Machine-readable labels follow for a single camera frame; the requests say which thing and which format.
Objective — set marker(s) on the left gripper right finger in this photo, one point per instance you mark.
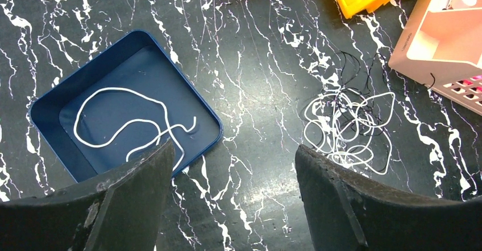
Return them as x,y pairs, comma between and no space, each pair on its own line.
347,211

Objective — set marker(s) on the navy blue plastic box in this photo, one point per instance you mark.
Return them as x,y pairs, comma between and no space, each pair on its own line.
119,104

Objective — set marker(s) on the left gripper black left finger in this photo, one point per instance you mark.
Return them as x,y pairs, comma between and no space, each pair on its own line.
117,210

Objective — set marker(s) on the pink tiered file rack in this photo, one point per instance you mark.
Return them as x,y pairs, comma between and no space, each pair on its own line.
440,47

